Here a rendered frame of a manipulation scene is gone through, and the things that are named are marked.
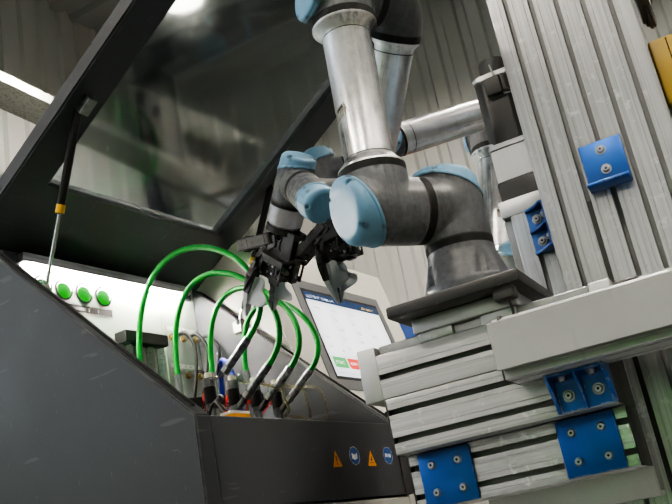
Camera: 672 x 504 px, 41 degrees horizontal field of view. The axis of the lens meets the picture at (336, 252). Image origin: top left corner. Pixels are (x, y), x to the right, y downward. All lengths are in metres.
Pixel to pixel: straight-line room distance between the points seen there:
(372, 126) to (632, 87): 0.47
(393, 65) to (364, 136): 0.26
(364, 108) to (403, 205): 0.18
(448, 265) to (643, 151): 0.40
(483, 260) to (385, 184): 0.20
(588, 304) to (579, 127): 0.49
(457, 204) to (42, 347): 0.88
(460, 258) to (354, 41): 0.42
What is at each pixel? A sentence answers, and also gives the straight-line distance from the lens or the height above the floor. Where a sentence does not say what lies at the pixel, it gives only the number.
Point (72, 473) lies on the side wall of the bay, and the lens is 1.79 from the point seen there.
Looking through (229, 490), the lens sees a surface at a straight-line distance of 1.60.
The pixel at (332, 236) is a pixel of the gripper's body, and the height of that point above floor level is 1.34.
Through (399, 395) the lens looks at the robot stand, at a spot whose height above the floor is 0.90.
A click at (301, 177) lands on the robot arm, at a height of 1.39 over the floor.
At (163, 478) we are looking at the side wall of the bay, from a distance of 1.62.
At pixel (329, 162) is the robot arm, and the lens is 2.05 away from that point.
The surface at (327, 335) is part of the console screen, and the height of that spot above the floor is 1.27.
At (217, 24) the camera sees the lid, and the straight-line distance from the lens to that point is 2.05.
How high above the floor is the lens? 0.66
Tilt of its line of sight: 19 degrees up
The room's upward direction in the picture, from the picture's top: 11 degrees counter-clockwise
